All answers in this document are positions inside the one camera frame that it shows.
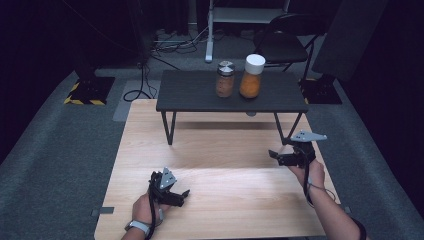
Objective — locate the black metal-legged shelf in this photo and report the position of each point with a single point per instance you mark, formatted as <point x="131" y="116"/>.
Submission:
<point x="193" y="90"/>

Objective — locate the silver lid glass jar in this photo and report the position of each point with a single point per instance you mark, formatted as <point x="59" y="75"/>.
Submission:
<point x="225" y="85"/>

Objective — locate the white wristwatch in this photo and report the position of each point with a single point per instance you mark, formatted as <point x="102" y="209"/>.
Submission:
<point x="138" y="226"/>

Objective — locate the grey tape strip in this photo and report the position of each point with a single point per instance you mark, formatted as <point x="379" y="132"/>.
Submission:
<point x="105" y="210"/>

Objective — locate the person's left hand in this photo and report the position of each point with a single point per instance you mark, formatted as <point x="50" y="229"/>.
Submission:
<point x="141" y="210"/>

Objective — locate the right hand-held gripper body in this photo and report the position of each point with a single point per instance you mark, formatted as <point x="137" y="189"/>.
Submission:
<point x="301" y="156"/>

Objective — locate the person's right hand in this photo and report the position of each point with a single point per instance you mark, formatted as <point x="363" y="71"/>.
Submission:
<point x="315" y="175"/>

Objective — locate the white metal stand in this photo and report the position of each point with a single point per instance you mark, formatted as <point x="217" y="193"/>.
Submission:
<point x="209" y="40"/>

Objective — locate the white lid orange spice jar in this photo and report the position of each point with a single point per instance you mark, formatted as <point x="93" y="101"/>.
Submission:
<point x="250" y="85"/>

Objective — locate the black folding chair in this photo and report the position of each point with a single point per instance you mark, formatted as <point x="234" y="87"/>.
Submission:
<point x="283" y="50"/>

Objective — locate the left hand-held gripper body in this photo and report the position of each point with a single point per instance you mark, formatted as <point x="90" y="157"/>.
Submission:
<point x="165" y="193"/>

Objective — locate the black wristband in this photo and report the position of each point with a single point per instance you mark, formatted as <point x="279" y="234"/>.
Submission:
<point x="361" y="230"/>

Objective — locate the black yellow-striped base plate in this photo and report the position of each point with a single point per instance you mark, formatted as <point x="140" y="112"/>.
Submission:
<point x="321" y="93"/>
<point x="91" y="90"/>

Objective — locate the grey upright panel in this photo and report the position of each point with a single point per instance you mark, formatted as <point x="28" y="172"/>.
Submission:
<point x="346" y="36"/>

